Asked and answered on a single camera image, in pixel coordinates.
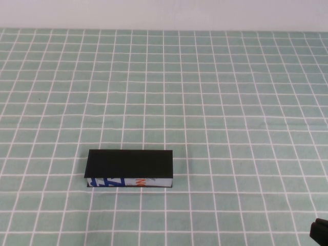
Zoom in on black printed glasses case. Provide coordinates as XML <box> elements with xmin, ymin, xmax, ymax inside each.
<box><xmin>84</xmin><ymin>149</ymin><xmax>175</xmax><ymax>189</ymax></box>

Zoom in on green white checked tablecloth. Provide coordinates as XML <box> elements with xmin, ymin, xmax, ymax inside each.
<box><xmin>0</xmin><ymin>27</ymin><xmax>328</xmax><ymax>246</ymax></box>

